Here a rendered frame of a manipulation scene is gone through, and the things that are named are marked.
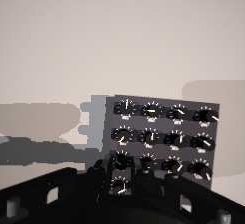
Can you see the black knob box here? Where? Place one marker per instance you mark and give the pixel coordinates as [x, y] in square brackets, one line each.
[171, 136]

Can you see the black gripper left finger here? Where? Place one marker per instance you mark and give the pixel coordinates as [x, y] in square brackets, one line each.
[29, 197]

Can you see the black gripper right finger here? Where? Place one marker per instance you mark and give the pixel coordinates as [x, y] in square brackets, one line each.
[207, 206]

